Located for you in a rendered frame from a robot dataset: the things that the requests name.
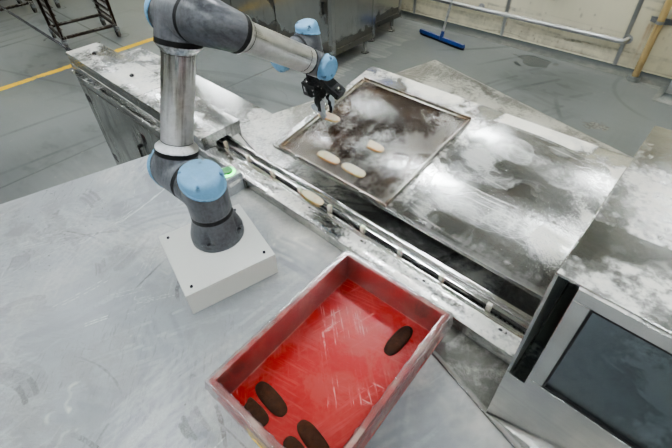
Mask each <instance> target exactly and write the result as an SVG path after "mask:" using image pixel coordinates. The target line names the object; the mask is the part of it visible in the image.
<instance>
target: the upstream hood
mask: <svg viewBox="0 0 672 448"><path fill-rule="evenodd" d="M66 55H67V56H68V58H69V60H70V62H71V63H72V64H74V65H75V66H77V67H78V68H80V69H81V70H83V71H84V72H86V73H87V74H89V75H90V76H92V77H93V78H95V79H96V80H98V81H99V82H101V83H102V84H104V85H105V86H107V87H108V88H110V89H111V90H113V91H114V92H116V93H117V94H119V95H120V96H122V97H123V98H125V99H127V100H128V101H130V102H131V103H133V104H134V105H136V106H137V107H139V108H140V109H142V110H143V111H145V112H146V113H148V114H149V115H151V116H152V117H154V118H155V119H157V120H158V121H160V76H159V75H157V74H156V73H154V72H152V71H150V70H148V69H147V68H145V67H143V66H141V65H139V64H138V63H136V62H134V61H132V60H130V59H129V58H127V57H125V56H123V55H121V54H120V53H118V52H116V51H114V50H112V49H111V48H109V47H107V46H105V45H103V44H102V43H100V42H97V43H93V44H90V45H87V46H84V47H81V48H77V49H74V50H71V51H68V52H66ZM229 134H231V135H232V137H233V136H235V135H237V134H240V135H241V136H242V133H241V129H240V120H238V119H236V118H235V117H233V116H231V115H229V114H227V113H226V112H224V111H222V110H220V109H218V108H217V107H215V106H213V105H211V104H209V103H208V102H206V101H204V100H202V99H200V98H199V97H197V96H195V112H194V140H193V141H194V142H195V143H196V144H197V145H198V147H199V148H200V149H202V150H203V151H206V150H208V149H210V148H212V147H214V146H216V145H217V143H216V141H217V140H219V139H221V138H223V137H225V136H227V135H229Z"/></svg>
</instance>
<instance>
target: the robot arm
mask: <svg viewBox="0 0 672 448"><path fill-rule="evenodd" d="M144 13H145V17H146V19H147V21H148V22H149V24H150V25H151V26H152V27H153V42H154V43H155V44H156V46H157V47H158V48H159V49H160V140H159V141H157V142H156V143H155V145H154V149H153V150H152V153H151V154H149V156H148V159H147V171H148V173H149V175H150V177H151V178H152V179H153V180H154V181H155V182H156V183H157V184H158V185H159V186H161V187H162V188H164V189H166V190H167V191H168V192H170V193H171V194H172V195H174V196H175V197H177V198H178V199H179V200H181V201H182V202H183V203H184V204H185V205H186V206H187V209H188V212H189V214H190V217H191V230H190V236H191V239H192V242H193V244H194V246H195V247H196V248H197V249H199V250H200V251H203V252H207V253H217V252H222V251H225V250H228V249H230V248H232V247H233V246H235V245H236V244H237V243H238V242H239V241H240V240H241V238H242V237H243V234H244V225H243V221H242V219H241V218H240V216H239V215H238V214H237V213H236V211H235V210H234V209H233V207H232V203H231V199H230V195H229V191H228V187H227V180H226V177H225V175H224V173H223V170H222V169H221V167H220V166H219V165H218V164H217V163H215V162H214V161H211V160H208V159H204V160H202V159H198V158H199V147H198V145H197V144H196V143H195V142H194V141H193V140H194V112H195V84H196V56H197V53H199V52H200V51H201V50H202V49H203V47H208V48H213V49H218V50H223V51H227V52H230V53H233V54H241V53H243V52H244V53H247V54H249V55H252V56H255V57H258V58H261V59H264V60H267V61H270V62H271V64H272V66H273V67H274V68H275V69H276V70H277V71H279V72H285V71H288V70H289V69H293V70H296V71H299V72H302V73H304V74H306V78H304V80H303V81H302V82H301V84H302V89H303V93H304V95H307V96H308V97H311V98H313V97H315V98H314V103H313V104H311V108H312V109H313V110H315V111H316V112H318V113H319V115H320V116H321V118H322V119H324V120H325V118H326V116H327V115H326V110H325V102H326V103H328V105H329V110H330V113H332V112H333V109H334V103H335V99H336V100H338V99H340V98H341V97H342V96H343V95H344V94H345V92H346V89H345V88H344V87H343V86H342V85H341V84H339V83H338V82H337V81H336V80H335V79H334V78H333V77H334V76H335V74H336V72H337V68H338V63H337V60H336V58H335V57H334V56H331V55H329V54H328V53H324V52H323V47H322V41H321V36H320V30H319V26H318V23H317V21H316V20H314V19H311V18H305V19H302V20H299V21H298V22H297V23H296V24H295V32H296V33H295V34H294V35H292V36H291V37H290V38H289V37H286V36H284V35H282V34H279V33H277V32H275V31H273V30H270V29H268V28H266V27H263V26H261V25H259V24H257V23H254V22H252V20H251V18H250V17H249V16H248V15H247V14H245V13H243V12H240V11H238V10H237V9H235V8H233V7H231V6H229V5H228V4H226V3H224V2H223V1H221V0H145V3H144ZM305 80H306V81H305ZM304 81H305V82H304ZM303 86H304V87H305V90H306V92H305V91H304V87H303Z"/></svg>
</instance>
